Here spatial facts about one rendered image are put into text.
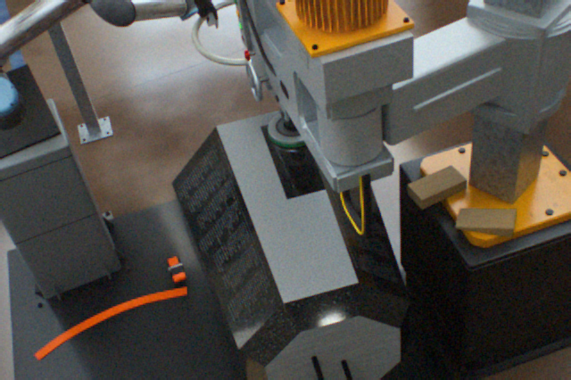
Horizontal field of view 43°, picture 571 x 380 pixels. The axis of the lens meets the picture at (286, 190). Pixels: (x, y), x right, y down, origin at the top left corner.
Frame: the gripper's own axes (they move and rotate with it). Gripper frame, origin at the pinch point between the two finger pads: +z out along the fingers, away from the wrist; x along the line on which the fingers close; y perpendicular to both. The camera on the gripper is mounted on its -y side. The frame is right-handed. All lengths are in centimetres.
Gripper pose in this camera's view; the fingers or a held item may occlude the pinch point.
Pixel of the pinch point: (212, 23)
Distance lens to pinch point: 364.0
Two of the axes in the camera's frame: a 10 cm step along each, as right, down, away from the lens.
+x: 7.1, 4.4, -5.5
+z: 1.6, 6.6, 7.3
